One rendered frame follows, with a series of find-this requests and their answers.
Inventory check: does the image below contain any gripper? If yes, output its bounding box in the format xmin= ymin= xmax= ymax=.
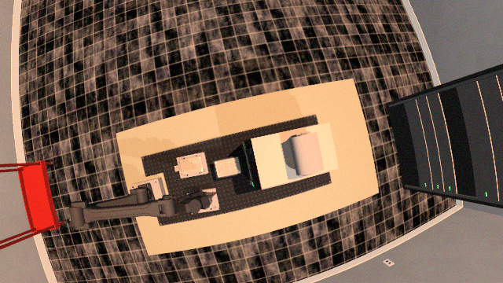
xmin=193 ymin=186 xmax=217 ymax=210

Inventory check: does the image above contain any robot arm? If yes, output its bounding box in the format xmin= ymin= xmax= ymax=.
xmin=69 ymin=183 xmax=212 ymax=230

